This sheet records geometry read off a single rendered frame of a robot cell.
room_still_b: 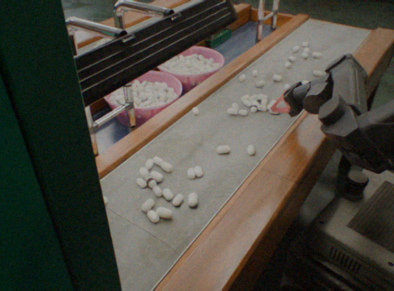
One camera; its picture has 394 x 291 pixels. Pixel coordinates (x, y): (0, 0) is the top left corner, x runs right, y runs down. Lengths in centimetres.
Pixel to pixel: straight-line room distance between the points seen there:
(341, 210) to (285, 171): 41
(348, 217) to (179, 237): 66
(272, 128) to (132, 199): 48
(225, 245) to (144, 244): 17
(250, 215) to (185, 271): 19
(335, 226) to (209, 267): 61
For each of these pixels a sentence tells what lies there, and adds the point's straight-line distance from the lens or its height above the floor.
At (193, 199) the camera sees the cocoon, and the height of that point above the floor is 76.
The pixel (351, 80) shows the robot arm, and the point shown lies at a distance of 84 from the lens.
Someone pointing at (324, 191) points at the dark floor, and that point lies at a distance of 209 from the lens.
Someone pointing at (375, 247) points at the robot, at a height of 47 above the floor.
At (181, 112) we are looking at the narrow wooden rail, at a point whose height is 76.
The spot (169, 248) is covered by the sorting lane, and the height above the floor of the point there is 74.
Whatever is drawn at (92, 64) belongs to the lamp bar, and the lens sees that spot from 67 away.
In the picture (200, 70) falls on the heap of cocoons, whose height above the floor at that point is 74.
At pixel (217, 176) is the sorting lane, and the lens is 95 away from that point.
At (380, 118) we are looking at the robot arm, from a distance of 57.
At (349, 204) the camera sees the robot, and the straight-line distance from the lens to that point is 135.
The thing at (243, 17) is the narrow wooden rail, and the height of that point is 72.
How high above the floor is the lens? 137
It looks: 38 degrees down
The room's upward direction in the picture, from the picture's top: straight up
